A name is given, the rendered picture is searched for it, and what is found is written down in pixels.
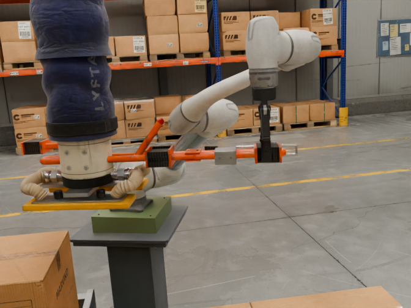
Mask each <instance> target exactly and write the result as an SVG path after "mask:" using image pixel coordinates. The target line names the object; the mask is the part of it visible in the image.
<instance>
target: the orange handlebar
mask: <svg viewBox="0 0 411 308"><path fill-rule="evenodd" d="M45 147H46V149H58V144H57V143H46V144H45ZM214 151H215V150H202V149H201V148H194V149H187V150H186V151H174V152H173V154H172V155H171V159H172V161H177V160H185V162H195V161H201V160H214V159H215V155H214ZM134 154H135V153H112V155H113V156H108V157H107V162H108V163H123V162H142V161H146V160H145V153H143V154H142V155H134ZM285 154H286V150H285V149H284V148H282V156H284V155H285ZM114 155H115V156H114ZM116 155H123V156H116ZM236 158H254V149H253V148H241V149H236ZM40 163H41V164H44V165H51V164H60V159H59V155H53V156H44V157H43V158H41V159H40Z"/></svg>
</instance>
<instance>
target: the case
mask: <svg viewBox="0 0 411 308"><path fill-rule="evenodd" d="M0 308H79V304H78V295H77V290H76V282H75V273H74V268H73V259H72V251H71V245H70V237H69V231H68V230H63V231H56V232H44V233H32V234H25V235H13V236H0Z"/></svg>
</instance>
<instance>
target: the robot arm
mask: <svg viewBox="0 0 411 308"><path fill-rule="evenodd" d="M245 51H246V60H247V63H248V68H249V69H248V70H245V71H243V72H241V73H239V74H236V75H234V76H232V77H230V78H227V79H225V80H222V81H220V82H218V83H216V84H214V85H212V86H210V87H208V88H206V89H204V90H203V91H201V92H200V93H198V94H196V95H194V96H193V97H191V98H188V99H186V100H185V101H183V102H182V103H180V104H179V105H178V106H177V107H176V108H175V109H174V110H173V111H172V112H171V114H170V115H169V119H168V128H169V130H170V131H171V132H172V133H173V134H177V135H181V137H180V138H179V139H178V140H177V142H176V143H175V144H174V151H186V150H187V149H198V148H199V147H200V146H201V145H202V144H203V143H204V142H205V141H206V140H207V139H208V138H212V137H214V136H216V135H218V134H219V133H221V132H223V131H225V130H226V129H228V128H230V127H232V126H233V125H234V124H235V123H236V122H237V120H238V117H239V110H238V108H237V106H236V105H235V104H234V103H233V102H231V101H229V100H225V99H223V98H225V97H227V96H229V95H231V94H234V93H236V92H238V91H240V90H242V89H244V88H246V87H248V86H250V87H253V89H252V100H254V101H261V103H260V105H259V106H258V112H259V120H260V121H261V130H260V132H261V135H260V140H259V142H261V158H262V163H269V162H272V161H271V140H270V139H271V137H270V112H271V106H270V105H268V101H269V100H275V99H276V87H274V86H277V85H278V71H280V70H283V71H286V72H288V71H291V70H293V69H295V68H297V67H300V66H302V65H305V64H306V63H309V62H311V61H313V60H314V59H316V58H317V57H318V55H319V54H320V51H321V43H320V40H319V38H318V37H317V35H316V34H314V33H312V32H310V31H306V30H299V29H293V30H286V31H279V26H278V24H277V22H276V20H275V19H274V17H272V16H259V17H256V18H253V19H252V20H251V21H249V23H248V26H247V30H246V40H245ZM145 163H146V162H145V161H142V162H123V163H116V166H115V169H119V168H133V167H136V166H139V165H142V164H145ZM185 173H186V165H185V160H177V161H175V163H174V164H173V165H172V167H151V171H150V173H149V174H148V175H146V176H145V177H144V178H148V181H149V182H148V183H147V185H146V186H145V187H144V189H143V190H134V191H132V192H129V193H127V194H136V199H135V201H134V202H133V203H132V205H131V206H130V208H128V209H109V210H110V211H129V212H137V213H142V212H143V211H144V209H145V208H146V207H147V206H148V205H149V204H150V203H152V202H153V199H149V198H146V191H148V190H150V189H151V188H159V187H163V186H168V185H171V184H174V183H177V182H179V181H180V180H181V179H182V178H183V177H184V176H185Z"/></svg>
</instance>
